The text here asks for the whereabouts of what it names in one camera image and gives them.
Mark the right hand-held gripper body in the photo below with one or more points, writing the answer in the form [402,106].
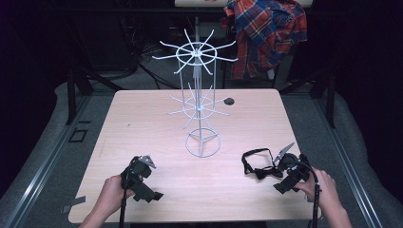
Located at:
[294,166]

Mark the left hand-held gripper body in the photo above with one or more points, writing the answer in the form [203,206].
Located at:
[139,172]

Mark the black bow tie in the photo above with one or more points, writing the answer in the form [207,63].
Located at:
[264,173]

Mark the person's left hand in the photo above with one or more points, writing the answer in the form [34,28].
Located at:
[112,194]

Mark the person's right hand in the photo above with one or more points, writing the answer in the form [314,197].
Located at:
[323,188]

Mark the grey tape strip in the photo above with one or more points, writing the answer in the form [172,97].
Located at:
[77,200]

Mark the black metal stand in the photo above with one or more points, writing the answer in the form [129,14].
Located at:
[71,95]
[331,101]

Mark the red blue plaid shirt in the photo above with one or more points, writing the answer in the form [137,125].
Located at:
[266,34]

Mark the aluminium floor rail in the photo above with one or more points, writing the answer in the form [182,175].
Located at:
[38,177]
[354,177]

